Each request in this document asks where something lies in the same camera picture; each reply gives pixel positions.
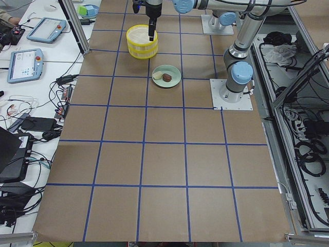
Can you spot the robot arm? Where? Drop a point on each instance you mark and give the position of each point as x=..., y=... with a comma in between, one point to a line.
x=238, y=70
x=226, y=18

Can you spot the aluminium frame post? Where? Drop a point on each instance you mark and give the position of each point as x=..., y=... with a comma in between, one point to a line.
x=74, y=22

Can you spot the yellow steamer layer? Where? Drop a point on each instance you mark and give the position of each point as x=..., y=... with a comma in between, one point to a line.
x=138, y=38
x=143, y=52

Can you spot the white steamed bun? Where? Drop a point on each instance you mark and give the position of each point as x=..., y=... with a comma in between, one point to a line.
x=157, y=75

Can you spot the black power adapter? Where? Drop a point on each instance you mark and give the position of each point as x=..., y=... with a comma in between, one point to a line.
x=85, y=21

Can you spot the black laptop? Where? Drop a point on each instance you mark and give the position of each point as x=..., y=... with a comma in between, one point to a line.
x=15, y=151

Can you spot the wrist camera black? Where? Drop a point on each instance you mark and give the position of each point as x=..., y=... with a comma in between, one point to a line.
x=136, y=5

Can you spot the blue foam block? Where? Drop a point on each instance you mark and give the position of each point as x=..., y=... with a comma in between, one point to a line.
x=91, y=10

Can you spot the white crumpled cloth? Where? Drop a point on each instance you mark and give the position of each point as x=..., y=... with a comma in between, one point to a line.
x=281, y=55

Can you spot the teach pendant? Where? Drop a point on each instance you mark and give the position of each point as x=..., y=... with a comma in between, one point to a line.
x=25, y=65
x=47, y=30

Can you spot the blue plate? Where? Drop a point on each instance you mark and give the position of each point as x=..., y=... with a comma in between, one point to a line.
x=90, y=17

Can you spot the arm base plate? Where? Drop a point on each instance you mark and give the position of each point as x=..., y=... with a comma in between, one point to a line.
x=212, y=26
x=223, y=99

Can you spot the dark brown bun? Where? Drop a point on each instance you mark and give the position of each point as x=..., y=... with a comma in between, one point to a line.
x=166, y=77

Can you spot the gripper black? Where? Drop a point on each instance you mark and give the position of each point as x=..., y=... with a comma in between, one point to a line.
x=153, y=11

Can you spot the lower teach pendant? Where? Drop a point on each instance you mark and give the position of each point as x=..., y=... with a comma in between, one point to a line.
x=25, y=65

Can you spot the upper teach pendant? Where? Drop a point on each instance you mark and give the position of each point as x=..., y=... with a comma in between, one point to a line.
x=47, y=30

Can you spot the light green plate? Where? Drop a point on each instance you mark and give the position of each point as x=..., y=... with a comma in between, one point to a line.
x=171, y=70

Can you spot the green foam block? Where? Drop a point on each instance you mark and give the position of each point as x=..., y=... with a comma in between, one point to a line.
x=82, y=10

